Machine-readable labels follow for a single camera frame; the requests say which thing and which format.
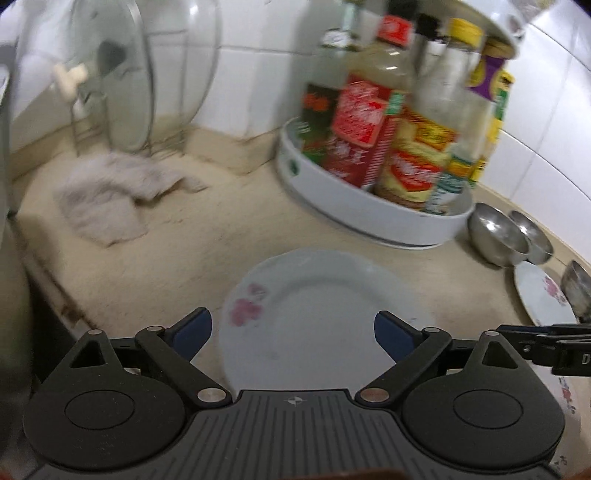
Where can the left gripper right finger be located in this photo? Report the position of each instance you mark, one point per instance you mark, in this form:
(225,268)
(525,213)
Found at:
(418,355)

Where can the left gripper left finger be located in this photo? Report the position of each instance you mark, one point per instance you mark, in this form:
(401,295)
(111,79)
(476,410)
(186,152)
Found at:
(168,352)

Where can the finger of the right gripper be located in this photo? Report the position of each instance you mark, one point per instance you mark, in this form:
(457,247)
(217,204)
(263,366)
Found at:
(538,343)

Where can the white plate colourful floral rim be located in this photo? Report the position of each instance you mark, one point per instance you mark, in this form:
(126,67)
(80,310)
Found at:
(565,454)

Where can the small white floral plate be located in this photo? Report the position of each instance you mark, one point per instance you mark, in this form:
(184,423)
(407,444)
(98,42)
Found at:
(541,297)

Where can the steel bowl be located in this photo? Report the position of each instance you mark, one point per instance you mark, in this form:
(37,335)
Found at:
(541,248)
(576,286)
(496,237)

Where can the white plate red flowers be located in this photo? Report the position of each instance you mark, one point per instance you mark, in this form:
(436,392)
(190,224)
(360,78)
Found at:
(304,320)

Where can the white rotating condiment rack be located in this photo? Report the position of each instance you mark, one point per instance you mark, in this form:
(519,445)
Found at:
(367,214)

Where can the beige dish cloth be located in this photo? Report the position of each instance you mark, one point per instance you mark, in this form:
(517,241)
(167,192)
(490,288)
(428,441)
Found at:
(99,198)

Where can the red label soy sauce bottle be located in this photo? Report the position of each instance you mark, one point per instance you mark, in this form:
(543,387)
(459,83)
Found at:
(380,80)

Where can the green yellow oyster sauce bottle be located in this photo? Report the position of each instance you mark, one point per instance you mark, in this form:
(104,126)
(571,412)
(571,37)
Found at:
(504,86)

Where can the purple label fish sauce bottle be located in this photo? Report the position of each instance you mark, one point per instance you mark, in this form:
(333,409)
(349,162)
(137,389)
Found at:
(477,105)

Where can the yellow label vinegar bottle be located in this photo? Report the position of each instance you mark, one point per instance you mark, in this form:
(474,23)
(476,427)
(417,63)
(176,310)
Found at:
(430,123)

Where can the green label bottle behind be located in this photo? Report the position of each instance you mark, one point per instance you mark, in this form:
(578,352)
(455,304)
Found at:
(328,75)

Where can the large glass lid behind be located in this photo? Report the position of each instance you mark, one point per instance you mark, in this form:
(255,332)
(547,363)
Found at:
(183,38)

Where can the glass pot lid with knob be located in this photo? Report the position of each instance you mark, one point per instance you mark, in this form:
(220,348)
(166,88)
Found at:
(114,16)

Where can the wire lid rack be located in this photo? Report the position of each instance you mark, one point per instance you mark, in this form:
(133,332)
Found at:
(117,92)

